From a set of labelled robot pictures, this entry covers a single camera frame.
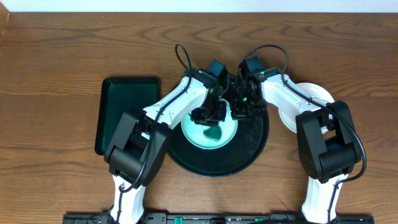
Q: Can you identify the green scouring sponge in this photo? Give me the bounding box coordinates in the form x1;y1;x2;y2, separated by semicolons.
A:
203;126;222;142

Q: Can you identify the pale pink plate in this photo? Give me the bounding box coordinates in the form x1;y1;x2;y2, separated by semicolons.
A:
278;82;335;133

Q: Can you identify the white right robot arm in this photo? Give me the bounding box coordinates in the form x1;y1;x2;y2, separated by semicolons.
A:
233;65;367;223

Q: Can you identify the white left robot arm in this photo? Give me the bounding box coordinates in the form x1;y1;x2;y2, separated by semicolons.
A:
104;67;229;223

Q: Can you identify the black round tray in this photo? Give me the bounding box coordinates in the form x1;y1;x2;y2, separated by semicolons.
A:
166;73;270;178

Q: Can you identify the black rectangular tray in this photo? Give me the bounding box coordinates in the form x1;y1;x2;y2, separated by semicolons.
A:
95;77;160;156

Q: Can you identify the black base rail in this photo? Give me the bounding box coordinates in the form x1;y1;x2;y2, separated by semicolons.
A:
62;212;375;224

